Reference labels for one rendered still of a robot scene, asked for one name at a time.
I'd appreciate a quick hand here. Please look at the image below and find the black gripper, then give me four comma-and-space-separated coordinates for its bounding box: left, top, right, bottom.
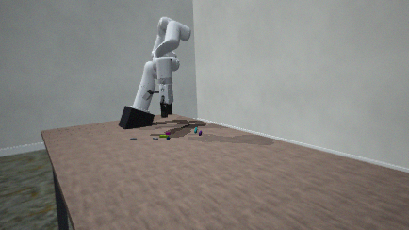
157, 84, 173, 118

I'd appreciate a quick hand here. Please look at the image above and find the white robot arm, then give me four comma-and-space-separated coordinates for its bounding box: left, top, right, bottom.
132, 17, 191, 113

